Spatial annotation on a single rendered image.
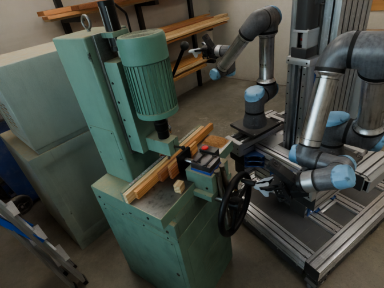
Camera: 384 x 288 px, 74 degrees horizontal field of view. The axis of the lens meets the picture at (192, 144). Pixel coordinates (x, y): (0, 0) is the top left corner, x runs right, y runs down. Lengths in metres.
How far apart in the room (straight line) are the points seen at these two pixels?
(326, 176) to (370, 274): 1.20
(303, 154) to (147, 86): 0.62
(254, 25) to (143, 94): 0.74
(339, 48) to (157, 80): 0.61
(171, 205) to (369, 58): 0.83
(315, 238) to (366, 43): 1.22
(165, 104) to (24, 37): 2.38
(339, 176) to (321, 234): 0.99
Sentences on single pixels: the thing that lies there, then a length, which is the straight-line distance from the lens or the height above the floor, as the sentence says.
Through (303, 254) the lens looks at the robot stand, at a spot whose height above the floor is 0.23.
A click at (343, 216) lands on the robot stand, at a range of 1.99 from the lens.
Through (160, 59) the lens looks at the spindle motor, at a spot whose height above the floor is 1.42.
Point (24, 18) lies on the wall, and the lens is 3.21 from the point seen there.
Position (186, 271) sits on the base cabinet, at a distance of 1.37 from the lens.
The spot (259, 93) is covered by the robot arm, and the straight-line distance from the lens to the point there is 1.54.
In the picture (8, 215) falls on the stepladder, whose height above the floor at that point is 0.79.
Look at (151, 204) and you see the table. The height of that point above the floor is 0.90.
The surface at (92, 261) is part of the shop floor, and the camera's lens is 2.20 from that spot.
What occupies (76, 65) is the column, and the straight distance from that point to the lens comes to 1.18.
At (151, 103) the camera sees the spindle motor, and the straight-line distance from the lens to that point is 0.98.
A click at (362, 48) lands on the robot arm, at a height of 1.39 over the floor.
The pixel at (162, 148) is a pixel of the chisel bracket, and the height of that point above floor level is 1.04.
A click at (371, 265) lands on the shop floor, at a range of 2.08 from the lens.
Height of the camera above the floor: 1.64
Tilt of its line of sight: 33 degrees down
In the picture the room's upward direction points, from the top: 10 degrees counter-clockwise
